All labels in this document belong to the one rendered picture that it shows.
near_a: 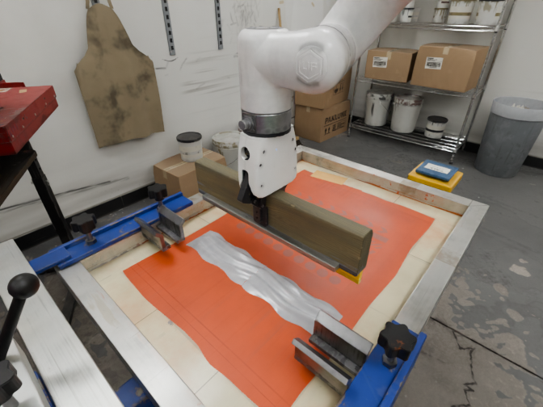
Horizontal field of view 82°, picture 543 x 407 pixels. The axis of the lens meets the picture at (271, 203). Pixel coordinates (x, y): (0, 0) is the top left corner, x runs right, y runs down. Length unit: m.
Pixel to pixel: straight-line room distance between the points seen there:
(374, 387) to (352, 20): 0.48
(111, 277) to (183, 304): 0.17
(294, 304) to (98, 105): 2.10
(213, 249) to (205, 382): 0.28
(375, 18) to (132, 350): 0.57
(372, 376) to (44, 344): 0.42
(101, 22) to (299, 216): 2.15
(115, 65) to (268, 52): 2.12
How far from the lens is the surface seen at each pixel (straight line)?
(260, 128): 0.46
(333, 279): 0.64
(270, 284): 0.61
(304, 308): 0.58
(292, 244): 0.52
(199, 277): 0.64
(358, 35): 0.50
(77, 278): 0.68
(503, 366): 1.94
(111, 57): 2.49
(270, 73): 0.43
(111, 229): 0.75
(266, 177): 0.48
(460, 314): 2.04
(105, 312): 0.59
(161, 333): 0.58
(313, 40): 0.40
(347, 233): 0.45
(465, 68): 3.53
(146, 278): 0.67
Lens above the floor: 1.41
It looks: 33 degrees down
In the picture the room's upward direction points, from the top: straight up
